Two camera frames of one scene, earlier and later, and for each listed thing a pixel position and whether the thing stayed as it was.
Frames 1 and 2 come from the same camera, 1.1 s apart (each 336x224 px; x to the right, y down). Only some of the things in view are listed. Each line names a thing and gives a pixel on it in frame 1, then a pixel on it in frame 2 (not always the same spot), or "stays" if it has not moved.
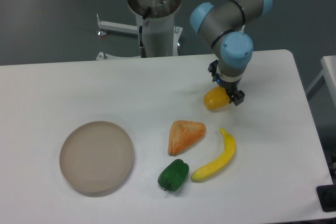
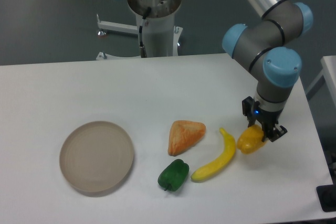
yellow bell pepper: [216, 98] -> [250, 139]
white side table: [328, 64] stays
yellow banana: [213, 169] stays
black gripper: [231, 87] -> [270, 119]
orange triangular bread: [182, 134] stays
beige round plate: [96, 157] stays
